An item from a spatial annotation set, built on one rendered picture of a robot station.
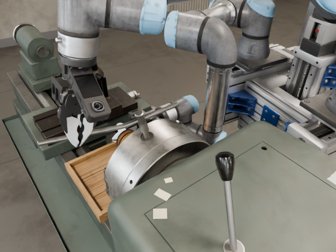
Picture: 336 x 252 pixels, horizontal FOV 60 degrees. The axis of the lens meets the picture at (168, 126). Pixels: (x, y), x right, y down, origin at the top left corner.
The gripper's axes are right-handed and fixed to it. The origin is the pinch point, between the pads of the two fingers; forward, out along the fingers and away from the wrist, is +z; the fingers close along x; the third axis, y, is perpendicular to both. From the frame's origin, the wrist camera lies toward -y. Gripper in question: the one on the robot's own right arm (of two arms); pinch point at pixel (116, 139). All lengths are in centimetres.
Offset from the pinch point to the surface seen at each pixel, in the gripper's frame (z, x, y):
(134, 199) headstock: 13.6, 16.8, -36.5
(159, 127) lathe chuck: -4.5, 15.3, -18.9
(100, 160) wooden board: 2.3, -19.9, 14.3
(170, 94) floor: -134, -107, 151
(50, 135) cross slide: 15.2, -11.4, 30.5
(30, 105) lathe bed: 14, -22, 74
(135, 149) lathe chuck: 4.1, 13.3, -20.8
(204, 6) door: -351, -94, 341
